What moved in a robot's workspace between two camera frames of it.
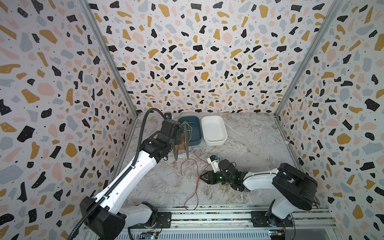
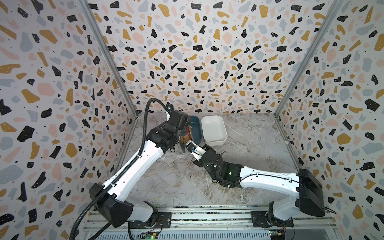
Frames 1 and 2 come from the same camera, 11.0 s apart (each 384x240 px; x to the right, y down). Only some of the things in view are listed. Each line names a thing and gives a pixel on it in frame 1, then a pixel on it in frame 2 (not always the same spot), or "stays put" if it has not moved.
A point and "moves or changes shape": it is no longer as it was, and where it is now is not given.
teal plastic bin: [194, 129] stays put
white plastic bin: [214, 130] stays put
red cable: [198, 178] moves or changes shape
